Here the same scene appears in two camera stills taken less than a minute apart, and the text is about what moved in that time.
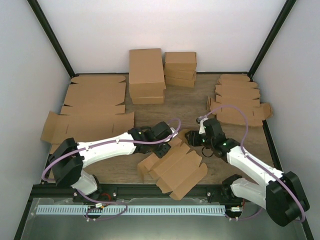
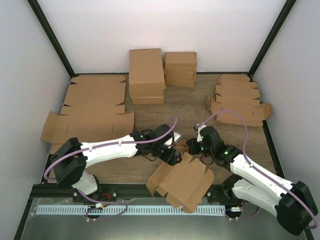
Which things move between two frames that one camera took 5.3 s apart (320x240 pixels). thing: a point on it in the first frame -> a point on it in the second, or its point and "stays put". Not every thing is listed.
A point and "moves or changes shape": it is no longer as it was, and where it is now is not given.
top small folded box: x=186 y=61 stays put
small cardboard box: x=176 y=171 moves or changes shape
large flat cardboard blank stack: x=90 y=112 stays put
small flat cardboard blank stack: x=238 y=90 stays put
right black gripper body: x=207 y=143 -> x=194 y=150
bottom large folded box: x=147 y=100 stays put
